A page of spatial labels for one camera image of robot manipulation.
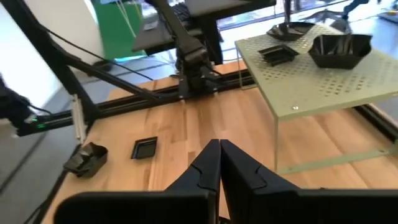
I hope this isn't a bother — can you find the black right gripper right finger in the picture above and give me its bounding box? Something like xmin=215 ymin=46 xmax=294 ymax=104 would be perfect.
xmin=221 ymin=139 xmax=398 ymax=224

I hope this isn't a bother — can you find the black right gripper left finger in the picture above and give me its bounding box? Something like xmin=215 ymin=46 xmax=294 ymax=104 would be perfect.
xmin=54 ymin=139 xmax=221 ymax=224

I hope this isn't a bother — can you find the small square black plate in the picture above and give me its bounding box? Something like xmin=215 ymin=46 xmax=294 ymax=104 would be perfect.
xmin=257 ymin=44 xmax=300 ymax=67
xmin=130 ymin=136 xmax=159 ymax=161

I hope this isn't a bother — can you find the wavy-edged black plate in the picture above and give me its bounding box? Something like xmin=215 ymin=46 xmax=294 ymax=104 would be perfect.
xmin=63 ymin=142 xmax=109 ymax=179
xmin=266 ymin=21 xmax=317 ymax=42

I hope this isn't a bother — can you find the rounded square black plate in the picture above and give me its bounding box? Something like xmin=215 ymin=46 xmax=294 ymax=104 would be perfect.
xmin=308 ymin=33 xmax=373 ymax=70

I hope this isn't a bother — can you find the green perforated metal shelf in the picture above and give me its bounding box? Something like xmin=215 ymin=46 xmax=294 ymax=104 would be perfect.
xmin=234 ymin=23 xmax=398 ymax=175

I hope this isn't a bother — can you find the dark desk top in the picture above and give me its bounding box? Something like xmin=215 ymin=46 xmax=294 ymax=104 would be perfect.
xmin=132 ymin=17 xmax=178 ymax=56

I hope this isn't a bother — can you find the black device with green light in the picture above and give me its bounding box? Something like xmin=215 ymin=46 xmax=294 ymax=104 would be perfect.
xmin=0 ymin=73 xmax=35 ymax=128

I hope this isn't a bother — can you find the green panel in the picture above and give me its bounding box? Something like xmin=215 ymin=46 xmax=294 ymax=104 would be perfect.
xmin=91 ymin=0 xmax=147 ymax=60

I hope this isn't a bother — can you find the silver metal bracket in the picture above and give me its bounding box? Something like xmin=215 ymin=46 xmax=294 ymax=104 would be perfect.
xmin=71 ymin=94 xmax=87 ymax=144

